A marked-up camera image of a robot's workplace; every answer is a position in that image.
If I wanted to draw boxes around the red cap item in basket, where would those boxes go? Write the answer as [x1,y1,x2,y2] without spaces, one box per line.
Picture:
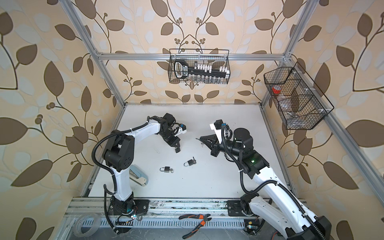
[272,85,282,96]

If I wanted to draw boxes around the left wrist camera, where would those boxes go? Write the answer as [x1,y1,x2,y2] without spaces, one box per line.
[173,123,187,136]

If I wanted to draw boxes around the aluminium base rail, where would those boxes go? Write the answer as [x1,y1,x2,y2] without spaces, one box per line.
[64,198,247,229]

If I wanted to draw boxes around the right wire basket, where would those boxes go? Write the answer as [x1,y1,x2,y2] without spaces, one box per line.
[264,63,334,130]

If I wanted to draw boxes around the black white tool in basket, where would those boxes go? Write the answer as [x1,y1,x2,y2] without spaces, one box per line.
[173,60,231,80]

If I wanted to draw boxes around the back wire basket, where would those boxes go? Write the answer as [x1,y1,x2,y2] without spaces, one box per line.
[168,48,231,85]

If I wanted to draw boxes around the clear tape roll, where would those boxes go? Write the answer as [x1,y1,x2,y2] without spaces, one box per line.
[73,213,102,238]

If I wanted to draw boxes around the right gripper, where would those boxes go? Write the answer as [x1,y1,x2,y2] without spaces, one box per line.
[201,134,243,159]

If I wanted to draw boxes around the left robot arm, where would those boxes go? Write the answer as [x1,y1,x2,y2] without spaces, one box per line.
[91,113,187,235]

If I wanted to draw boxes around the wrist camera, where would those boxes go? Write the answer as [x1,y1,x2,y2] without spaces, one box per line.
[210,120,229,144]
[173,123,187,136]

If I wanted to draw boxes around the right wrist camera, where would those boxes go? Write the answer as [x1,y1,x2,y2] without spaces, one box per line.
[210,120,229,144]

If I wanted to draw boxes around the red orange pliers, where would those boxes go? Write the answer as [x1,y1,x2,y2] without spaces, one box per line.
[178,213,213,240]

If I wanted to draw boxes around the black padlock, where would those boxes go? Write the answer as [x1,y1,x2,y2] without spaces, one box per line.
[184,158,197,167]
[160,167,174,173]

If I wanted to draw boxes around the wire basket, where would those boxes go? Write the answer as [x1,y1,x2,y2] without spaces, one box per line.
[168,48,231,85]
[264,63,334,130]

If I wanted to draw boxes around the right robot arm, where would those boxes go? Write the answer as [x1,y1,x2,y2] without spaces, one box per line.
[198,124,332,240]

